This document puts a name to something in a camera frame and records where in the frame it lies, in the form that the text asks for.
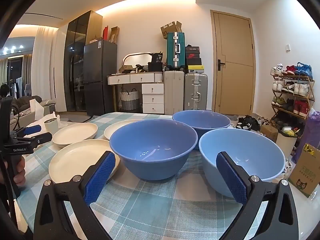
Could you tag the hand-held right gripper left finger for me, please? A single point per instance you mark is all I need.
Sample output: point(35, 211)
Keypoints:
point(100, 177)

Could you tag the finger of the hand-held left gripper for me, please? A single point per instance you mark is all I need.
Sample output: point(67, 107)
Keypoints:
point(43, 137)
point(32, 129)

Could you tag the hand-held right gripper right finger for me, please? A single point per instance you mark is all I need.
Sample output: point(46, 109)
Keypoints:
point(231, 177)

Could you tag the cream round plate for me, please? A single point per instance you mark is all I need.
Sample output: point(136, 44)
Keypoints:
point(75, 160)
point(117, 130)
point(75, 133)

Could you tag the light blue bowl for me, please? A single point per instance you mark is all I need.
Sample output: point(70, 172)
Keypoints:
point(250, 147)

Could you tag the dark blue bowl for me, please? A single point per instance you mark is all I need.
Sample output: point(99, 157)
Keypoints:
point(155, 140)
point(200, 120)

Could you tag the person's left hand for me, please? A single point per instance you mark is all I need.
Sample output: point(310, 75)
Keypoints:
point(20, 171)

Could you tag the cream tumbler cup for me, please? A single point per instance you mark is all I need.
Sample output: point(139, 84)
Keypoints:
point(51, 127)

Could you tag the white crumpled paper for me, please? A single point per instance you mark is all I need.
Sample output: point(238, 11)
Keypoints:
point(37, 110)

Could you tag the upholstered sofa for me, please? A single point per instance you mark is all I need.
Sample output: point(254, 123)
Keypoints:
point(25, 103)

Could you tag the patterned floor rug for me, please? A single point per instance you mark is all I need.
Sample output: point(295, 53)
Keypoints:
point(94, 116)

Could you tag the pile of dark shoes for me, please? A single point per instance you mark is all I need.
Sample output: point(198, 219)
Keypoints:
point(250, 123)

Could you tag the green checked tablecloth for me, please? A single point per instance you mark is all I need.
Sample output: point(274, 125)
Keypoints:
point(150, 205)

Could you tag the brown cardboard box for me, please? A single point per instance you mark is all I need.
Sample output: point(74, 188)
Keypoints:
point(268, 133)

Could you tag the white waste bin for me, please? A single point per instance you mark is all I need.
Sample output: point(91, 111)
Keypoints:
point(285, 142)

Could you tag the white curtain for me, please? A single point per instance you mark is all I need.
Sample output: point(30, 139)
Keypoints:
point(43, 62)

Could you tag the dark grey refrigerator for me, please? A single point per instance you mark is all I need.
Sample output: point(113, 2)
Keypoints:
point(100, 80)

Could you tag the woven laundry basket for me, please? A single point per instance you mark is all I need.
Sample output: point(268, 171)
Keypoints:
point(130, 101)

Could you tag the dark glass cabinet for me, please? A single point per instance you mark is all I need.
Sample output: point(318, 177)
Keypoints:
point(75, 55)

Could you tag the purple bag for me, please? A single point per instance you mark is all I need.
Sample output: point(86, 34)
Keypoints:
point(310, 135)

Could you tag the silver suitcase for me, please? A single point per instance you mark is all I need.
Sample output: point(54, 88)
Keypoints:
point(196, 92)

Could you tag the white dressing table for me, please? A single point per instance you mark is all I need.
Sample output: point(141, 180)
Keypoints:
point(152, 97)

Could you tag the tan wooden door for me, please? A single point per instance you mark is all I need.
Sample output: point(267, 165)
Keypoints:
point(235, 80)

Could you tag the beige suitcase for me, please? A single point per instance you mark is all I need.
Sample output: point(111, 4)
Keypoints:
point(173, 92)

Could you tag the small cardboard box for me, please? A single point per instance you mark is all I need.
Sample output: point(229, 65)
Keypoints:
point(125, 68)

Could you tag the yellow and black shoe box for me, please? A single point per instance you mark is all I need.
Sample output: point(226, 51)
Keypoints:
point(196, 69)

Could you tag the wooden shoe rack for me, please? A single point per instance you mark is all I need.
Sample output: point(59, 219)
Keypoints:
point(295, 78)

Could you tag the oval table mirror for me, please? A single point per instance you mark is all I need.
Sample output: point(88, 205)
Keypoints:
point(135, 58)

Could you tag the red flat box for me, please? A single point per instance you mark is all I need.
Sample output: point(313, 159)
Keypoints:
point(105, 33)

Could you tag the plain black shoe box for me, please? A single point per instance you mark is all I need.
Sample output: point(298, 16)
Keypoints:
point(193, 62)

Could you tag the black storage box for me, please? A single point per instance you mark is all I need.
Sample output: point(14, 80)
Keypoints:
point(155, 67)

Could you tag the folded cardboard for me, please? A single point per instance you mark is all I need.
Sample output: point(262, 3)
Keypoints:
point(114, 34)

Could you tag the shoe rack with shoes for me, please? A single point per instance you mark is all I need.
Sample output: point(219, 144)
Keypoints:
point(302, 70)

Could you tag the black paper bag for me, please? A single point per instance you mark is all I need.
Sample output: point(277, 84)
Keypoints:
point(157, 57)

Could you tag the teal suitcase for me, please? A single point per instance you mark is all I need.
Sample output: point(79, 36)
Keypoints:
point(175, 52)

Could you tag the open cardboard box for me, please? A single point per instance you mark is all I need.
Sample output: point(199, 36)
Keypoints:
point(170, 30)

